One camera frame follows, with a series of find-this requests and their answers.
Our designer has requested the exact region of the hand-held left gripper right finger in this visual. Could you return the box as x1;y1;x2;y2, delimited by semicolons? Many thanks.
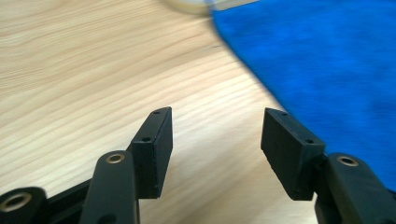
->
261;107;396;224

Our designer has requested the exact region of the white round object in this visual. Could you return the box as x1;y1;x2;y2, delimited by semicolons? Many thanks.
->
162;0;216;16

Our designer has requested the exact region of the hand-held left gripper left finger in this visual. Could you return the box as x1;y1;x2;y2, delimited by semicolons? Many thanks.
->
78;105;174;224

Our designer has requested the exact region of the blue cloth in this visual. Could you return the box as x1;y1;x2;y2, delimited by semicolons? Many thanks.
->
210;0;396;191

